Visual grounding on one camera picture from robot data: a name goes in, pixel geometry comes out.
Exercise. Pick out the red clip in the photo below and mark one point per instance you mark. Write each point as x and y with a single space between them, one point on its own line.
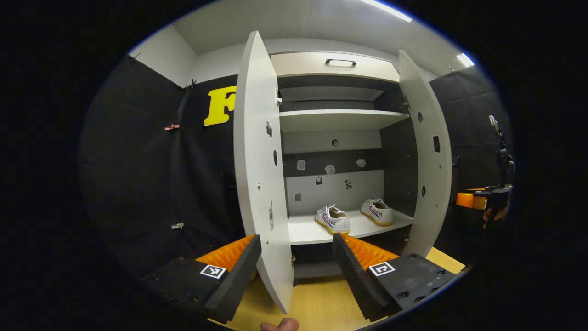
172 127

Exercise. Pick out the black backdrop cloth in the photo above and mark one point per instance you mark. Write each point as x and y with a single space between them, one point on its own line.
138 184
468 115

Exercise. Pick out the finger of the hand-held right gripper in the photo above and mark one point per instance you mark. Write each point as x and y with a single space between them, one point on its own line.
465 200

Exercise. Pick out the white shoe cabinet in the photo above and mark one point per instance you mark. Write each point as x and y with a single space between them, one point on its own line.
340 227

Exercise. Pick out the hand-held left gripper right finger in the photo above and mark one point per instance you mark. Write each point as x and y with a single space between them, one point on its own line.
353 280

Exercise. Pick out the white cabinet door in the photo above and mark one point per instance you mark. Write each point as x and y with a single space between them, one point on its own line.
257 161
432 184

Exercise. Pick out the white canvas shoe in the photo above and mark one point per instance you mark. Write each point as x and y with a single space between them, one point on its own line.
333 220
377 212

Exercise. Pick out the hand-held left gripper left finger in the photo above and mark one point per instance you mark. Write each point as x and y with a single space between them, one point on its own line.
234 280

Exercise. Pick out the small ceiling light panel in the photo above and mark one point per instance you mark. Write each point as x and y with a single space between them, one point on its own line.
465 59

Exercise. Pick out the long ceiling light panel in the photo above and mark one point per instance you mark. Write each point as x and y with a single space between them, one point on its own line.
386 9

